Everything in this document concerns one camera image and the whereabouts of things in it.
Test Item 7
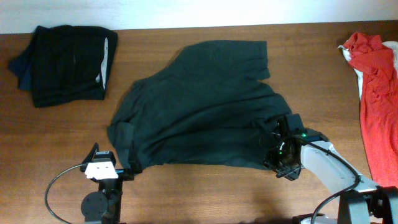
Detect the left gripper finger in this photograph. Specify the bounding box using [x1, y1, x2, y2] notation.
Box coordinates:
[82, 142, 99, 164]
[128, 160, 142, 174]

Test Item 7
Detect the dark green t-shirt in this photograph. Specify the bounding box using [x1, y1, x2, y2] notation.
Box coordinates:
[107, 40, 291, 171]

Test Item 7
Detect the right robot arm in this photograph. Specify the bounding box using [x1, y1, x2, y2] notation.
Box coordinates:
[264, 114, 397, 223]

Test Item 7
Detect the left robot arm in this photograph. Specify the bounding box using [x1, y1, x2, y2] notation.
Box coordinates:
[80, 143, 142, 224]

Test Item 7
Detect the folded black clothes stack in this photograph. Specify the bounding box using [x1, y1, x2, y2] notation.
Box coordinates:
[8, 25, 118, 108]

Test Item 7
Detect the red shirt pile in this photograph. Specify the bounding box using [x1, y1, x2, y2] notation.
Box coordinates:
[343, 32, 397, 187]

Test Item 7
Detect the white garment under red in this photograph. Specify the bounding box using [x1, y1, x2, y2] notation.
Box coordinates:
[338, 41, 398, 99]

